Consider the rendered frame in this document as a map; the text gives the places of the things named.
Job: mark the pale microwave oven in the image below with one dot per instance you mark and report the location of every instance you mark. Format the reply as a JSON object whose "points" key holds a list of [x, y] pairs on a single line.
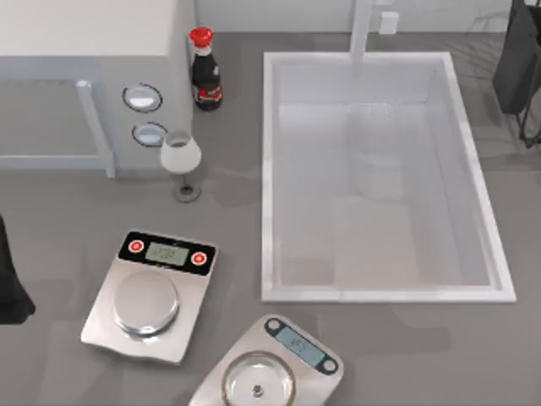
{"points": [[50, 84]]}

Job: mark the steel scale with glass bowl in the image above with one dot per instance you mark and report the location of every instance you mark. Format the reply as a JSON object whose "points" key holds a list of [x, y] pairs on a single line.
{"points": [[270, 368]]}

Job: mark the steel scale with red buttons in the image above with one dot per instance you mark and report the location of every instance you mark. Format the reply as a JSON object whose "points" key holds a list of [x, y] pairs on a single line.
{"points": [[148, 296]]}

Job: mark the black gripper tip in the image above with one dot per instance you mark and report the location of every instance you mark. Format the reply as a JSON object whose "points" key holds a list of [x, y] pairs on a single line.
{"points": [[10, 279]]}

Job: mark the black stand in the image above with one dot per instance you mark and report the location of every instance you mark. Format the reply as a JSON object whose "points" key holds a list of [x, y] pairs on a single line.
{"points": [[517, 63]]}

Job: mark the white wine glass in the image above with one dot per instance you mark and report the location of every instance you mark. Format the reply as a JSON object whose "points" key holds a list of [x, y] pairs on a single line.
{"points": [[181, 157]]}

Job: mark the large microwave knob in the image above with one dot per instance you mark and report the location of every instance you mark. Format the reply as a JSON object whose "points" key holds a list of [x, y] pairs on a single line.
{"points": [[142, 97]]}

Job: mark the white wall socket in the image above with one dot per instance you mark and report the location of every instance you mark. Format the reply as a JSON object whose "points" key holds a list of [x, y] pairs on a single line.
{"points": [[388, 22]]}

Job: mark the tall white tap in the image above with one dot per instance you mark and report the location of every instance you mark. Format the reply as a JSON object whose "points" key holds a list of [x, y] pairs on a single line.
{"points": [[361, 38]]}

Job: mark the white sink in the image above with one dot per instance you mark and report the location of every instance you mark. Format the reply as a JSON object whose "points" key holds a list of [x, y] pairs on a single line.
{"points": [[380, 186]]}

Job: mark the small microwave knob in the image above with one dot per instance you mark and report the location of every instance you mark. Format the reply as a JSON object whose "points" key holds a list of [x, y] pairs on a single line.
{"points": [[149, 133]]}

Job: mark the dark bottle with red cap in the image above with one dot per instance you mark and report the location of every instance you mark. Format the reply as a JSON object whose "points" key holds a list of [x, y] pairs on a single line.
{"points": [[206, 76]]}

